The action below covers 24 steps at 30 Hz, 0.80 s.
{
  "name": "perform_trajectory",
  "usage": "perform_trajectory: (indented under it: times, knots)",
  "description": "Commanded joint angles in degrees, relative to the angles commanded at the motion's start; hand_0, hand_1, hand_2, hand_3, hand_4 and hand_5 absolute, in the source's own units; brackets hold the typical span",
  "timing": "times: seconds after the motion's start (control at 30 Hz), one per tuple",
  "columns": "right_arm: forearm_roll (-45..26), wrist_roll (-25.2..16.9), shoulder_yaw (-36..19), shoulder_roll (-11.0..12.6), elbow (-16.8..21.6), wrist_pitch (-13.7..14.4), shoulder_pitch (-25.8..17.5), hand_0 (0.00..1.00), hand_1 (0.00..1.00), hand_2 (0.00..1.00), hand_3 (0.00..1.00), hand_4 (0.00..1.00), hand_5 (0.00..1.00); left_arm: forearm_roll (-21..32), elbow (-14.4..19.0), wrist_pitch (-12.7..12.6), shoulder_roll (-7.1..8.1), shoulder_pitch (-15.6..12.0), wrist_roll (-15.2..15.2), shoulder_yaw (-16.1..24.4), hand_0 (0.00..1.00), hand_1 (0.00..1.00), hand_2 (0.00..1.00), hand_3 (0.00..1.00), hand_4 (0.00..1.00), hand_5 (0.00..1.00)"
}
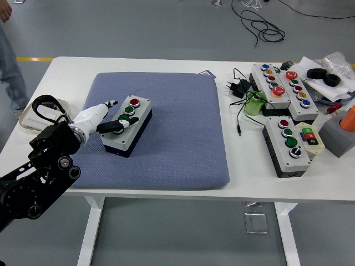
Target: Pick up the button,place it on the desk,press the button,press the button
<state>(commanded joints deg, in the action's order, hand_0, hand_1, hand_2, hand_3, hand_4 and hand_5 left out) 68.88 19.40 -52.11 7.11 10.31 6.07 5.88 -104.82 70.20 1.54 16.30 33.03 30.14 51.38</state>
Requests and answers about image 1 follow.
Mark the black power adapter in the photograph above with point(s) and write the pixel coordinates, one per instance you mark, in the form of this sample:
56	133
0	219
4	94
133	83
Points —
238	87

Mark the red knob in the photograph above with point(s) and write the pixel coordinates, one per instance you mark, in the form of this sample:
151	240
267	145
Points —
334	108

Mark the green plastic cup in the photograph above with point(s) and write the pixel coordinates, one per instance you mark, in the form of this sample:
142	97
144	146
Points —
253	108

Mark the purple-edged white card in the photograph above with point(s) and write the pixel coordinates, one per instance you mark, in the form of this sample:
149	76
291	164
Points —
209	73

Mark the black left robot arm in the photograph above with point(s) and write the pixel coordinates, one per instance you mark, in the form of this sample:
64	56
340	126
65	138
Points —
50	138

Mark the cream three-key switch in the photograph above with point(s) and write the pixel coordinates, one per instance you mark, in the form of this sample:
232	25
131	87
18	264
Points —
314	148

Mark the small dark red object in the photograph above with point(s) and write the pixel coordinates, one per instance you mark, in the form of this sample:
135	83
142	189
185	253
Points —
47	105

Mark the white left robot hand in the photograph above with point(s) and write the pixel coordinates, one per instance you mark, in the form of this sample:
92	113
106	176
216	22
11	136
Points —
88	116

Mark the beige shallow tray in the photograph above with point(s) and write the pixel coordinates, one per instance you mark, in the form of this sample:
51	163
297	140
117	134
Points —
27	122

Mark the small metal floor stand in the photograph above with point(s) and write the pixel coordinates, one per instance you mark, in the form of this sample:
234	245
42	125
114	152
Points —
216	2

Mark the small black device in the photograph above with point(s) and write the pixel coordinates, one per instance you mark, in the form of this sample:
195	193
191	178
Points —
285	66

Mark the grey four-button control box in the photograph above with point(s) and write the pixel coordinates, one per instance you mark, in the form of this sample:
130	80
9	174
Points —
133	133
294	164

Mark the person's hand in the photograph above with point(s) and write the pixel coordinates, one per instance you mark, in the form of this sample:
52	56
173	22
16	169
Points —
5	12

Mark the person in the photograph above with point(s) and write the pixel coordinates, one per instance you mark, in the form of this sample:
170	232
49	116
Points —
11	72

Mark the orange cylinder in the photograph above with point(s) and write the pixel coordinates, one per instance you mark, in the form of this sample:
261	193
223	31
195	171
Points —
349	119

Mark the white paper sheet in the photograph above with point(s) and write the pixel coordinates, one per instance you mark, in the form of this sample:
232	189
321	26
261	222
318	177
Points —
330	91

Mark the metal floor socket plate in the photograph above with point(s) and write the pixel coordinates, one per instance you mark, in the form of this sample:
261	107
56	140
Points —
256	224

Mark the blue-grey padded mat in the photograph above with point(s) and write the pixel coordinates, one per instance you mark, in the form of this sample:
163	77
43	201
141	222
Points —
180	124

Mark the white table leg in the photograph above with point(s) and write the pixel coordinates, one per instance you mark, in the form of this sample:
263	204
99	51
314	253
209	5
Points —
88	235
288	235

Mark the white wall switch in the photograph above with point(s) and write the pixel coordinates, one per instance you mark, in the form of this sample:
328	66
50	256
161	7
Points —
33	119

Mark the grey block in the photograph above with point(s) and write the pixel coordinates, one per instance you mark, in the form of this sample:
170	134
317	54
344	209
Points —
335	136

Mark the clear bubble wrap bag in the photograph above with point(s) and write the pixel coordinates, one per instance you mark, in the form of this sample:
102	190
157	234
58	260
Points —
337	62

